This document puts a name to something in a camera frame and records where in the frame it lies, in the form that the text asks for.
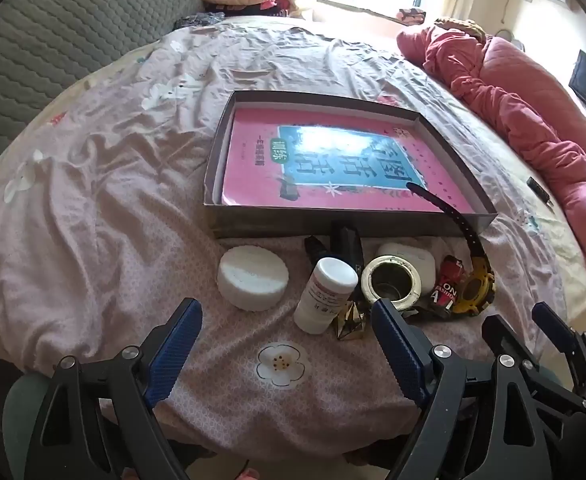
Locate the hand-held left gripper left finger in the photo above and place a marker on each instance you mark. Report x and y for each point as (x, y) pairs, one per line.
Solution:
(173, 350)

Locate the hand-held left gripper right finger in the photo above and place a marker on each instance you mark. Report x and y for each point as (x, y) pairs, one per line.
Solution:
(398, 355)

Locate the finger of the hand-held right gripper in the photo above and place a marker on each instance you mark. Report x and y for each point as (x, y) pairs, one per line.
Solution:
(553, 322)
(500, 332)

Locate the yellow and black wristwatch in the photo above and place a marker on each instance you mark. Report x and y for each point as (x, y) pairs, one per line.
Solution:
(474, 287)

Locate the red lighter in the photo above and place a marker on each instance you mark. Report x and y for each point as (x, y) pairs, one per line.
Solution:
(448, 267)

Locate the white pill bottle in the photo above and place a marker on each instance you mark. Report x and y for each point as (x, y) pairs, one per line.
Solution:
(323, 300)

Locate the white tape roll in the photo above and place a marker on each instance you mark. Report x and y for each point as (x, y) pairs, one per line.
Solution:
(390, 261)

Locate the white earbuds case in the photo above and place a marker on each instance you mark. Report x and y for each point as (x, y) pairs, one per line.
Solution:
(418, 260)

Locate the white round container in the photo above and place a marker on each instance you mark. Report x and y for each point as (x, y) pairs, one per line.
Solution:
(253, 280)

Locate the black and gold lipstick tube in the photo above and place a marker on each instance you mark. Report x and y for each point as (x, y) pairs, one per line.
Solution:
(348, 247)

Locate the small dark bottle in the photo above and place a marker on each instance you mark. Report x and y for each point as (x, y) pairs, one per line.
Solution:
(318, 252)

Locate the grey cardboard box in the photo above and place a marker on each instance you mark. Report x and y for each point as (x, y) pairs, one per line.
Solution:
(213, 170)

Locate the cream yellow bed sheet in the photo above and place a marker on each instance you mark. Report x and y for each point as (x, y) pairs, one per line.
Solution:
(568, 270)

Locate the black key tag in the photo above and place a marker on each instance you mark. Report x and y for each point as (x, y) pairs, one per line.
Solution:
(539, 190)

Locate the dark green round object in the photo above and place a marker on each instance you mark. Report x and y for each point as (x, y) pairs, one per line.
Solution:
(20, 410)

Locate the pink floral bedsheet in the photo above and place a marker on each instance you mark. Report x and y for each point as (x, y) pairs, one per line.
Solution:
(123, 185)

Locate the pink and blue book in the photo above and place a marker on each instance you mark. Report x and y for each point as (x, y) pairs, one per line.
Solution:
(253, 160)

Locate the pink quilt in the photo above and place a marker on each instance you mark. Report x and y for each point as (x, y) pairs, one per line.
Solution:
(523, 110)

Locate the brown knitted cloth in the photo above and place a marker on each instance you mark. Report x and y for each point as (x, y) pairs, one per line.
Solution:
(460, 27)

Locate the dark patterned cloth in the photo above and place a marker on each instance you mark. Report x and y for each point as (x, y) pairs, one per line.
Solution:
(195, 21)

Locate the grey quilted headboard cover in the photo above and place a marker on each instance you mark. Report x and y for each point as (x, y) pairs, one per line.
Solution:
(63, 35)

